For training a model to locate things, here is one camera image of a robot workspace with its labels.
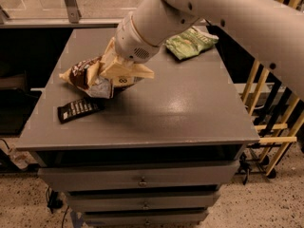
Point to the top grey drawer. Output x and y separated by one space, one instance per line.
96 178

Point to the bottom grey drawer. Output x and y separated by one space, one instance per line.
146 218

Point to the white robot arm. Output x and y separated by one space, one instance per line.
270 31

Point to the wooden rack on wheels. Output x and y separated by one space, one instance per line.
276 124

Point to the black rxbar chocolate bar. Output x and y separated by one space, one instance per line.
78 109

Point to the grey drawer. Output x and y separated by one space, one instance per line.
96 178
146 218
143 201

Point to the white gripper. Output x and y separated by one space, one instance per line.
129 43

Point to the green chip bag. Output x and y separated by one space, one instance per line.
190 43

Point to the black power adapter with cable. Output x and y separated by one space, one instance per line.
53 202

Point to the grey metal railing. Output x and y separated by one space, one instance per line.
27 14

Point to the brown chip bag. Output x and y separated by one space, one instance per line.
85 75

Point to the grey drawer cabinet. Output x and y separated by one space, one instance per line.
189 112

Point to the middle grey drawer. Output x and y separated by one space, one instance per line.
143 201

